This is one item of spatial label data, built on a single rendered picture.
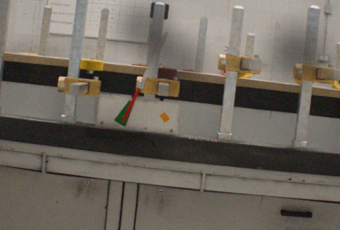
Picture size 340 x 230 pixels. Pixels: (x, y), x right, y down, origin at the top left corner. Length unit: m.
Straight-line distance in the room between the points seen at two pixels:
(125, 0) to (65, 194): 7.01
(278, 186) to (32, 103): 0.90
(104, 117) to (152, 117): 0.15
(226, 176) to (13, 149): 0.70
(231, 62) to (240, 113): 0.29
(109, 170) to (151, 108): 0.24
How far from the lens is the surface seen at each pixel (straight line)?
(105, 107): 2.23
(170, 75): 2.32
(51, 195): 2.55
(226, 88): 2.24
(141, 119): 2.23
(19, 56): 2.48
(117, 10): 9.41
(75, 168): 2.29
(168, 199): 2.52
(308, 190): 2.34
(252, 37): 3.35
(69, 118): 2.25
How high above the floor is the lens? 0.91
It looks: 3 degrees down
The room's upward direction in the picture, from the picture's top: 6 degrees clockwise
